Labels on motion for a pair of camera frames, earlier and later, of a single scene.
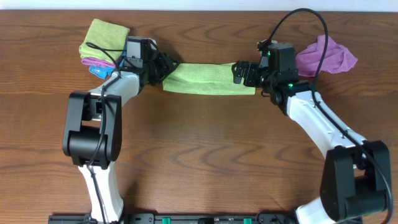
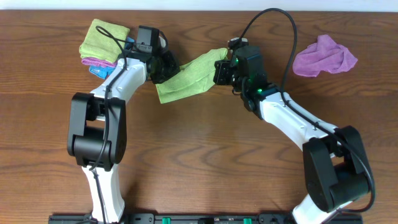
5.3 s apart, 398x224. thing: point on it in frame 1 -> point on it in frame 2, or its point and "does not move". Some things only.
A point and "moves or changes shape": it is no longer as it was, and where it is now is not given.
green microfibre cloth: (206, 78) moves or changes shape
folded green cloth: (105, 35) does not move
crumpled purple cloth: (338, 58) does not move
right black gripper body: (258, 78) -> (227, 76)
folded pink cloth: (97, 62) does not move
